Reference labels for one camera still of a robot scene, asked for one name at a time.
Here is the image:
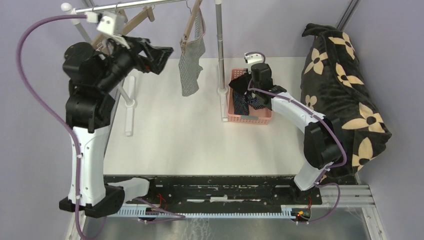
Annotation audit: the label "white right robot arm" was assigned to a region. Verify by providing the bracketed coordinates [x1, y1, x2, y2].
[138, 59, 310, 176]

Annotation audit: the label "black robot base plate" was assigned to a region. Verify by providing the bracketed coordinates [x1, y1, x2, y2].
[104, 174, 323, 215]

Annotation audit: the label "black underwear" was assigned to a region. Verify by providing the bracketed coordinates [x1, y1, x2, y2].
[229, 74, 247, 95]

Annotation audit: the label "pink plastic basket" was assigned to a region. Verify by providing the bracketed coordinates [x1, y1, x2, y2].
[227, 88, 273, 125]

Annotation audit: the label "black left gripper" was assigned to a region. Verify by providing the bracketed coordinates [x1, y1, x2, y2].
[96, 32, 174, 92]

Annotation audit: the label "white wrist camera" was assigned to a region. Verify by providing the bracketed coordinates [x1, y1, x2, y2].
[84, 11, 131, 49]
[244, 51, 266, 65]

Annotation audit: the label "silver clothes rack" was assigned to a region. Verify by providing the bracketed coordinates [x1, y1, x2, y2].
[60, 0, 229, 122]

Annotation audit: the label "grey striped boxer shorts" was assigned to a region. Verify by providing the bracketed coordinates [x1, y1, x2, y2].
[178, 10, 206, 97]

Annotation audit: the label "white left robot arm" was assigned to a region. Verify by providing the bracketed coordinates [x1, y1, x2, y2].
[59, 36, 174, 219]

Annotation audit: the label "navy striped underwear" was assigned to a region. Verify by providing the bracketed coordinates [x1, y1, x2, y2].
[232, 91, 265, 116]

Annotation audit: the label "black floral blanket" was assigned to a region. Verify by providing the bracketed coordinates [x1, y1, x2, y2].
[300, 23, 392, 179]

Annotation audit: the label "wooden clip hanger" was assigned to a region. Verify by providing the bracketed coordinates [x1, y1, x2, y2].
[123, 6, 155, 36]
[91, 10, 128, 51]
[180, 0, 203, 54]

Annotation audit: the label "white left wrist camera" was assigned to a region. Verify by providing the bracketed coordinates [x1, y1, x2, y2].
[84, 11, 131, 49]

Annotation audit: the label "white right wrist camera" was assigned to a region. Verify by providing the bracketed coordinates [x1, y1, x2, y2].
[244, 51, 266, 65]

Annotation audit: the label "aluminium frame rail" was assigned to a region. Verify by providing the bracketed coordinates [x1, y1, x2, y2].
[335, 0, 361, 31]

